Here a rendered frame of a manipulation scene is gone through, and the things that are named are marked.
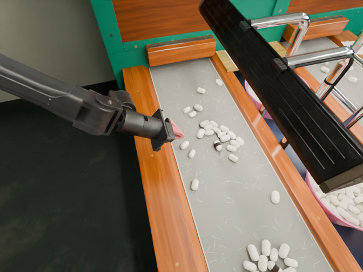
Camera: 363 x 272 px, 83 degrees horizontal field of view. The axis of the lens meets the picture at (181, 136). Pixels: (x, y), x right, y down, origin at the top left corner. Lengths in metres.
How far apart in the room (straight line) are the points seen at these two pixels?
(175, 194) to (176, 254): 0.15
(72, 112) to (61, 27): 1.35
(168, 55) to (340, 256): 0.86
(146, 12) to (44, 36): 1.04
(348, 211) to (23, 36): 1.94
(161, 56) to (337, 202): 0.81
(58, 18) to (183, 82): 1.07
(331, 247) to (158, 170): 0.50
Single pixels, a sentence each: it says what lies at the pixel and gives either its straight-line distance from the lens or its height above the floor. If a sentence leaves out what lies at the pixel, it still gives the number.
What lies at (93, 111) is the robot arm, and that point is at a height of 1.04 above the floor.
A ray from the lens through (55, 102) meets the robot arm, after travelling 0.46.
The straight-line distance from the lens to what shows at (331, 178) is 0.38.
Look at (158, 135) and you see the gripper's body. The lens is 0.52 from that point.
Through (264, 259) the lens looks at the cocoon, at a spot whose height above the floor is 0.76.
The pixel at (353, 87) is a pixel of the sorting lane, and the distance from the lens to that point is 1.18.
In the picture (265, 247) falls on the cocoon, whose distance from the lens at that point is 0.64.
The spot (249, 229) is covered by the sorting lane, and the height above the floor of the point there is 0.74.
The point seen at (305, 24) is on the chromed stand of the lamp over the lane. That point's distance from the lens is 0.65.
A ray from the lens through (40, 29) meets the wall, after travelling 1.81.
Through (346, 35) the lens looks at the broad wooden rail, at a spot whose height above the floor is 0.76.
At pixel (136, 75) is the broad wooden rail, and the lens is 0.96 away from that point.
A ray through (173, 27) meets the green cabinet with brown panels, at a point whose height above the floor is 0.91.
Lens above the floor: 1.35
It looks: 55 degrees down
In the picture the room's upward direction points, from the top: straight up
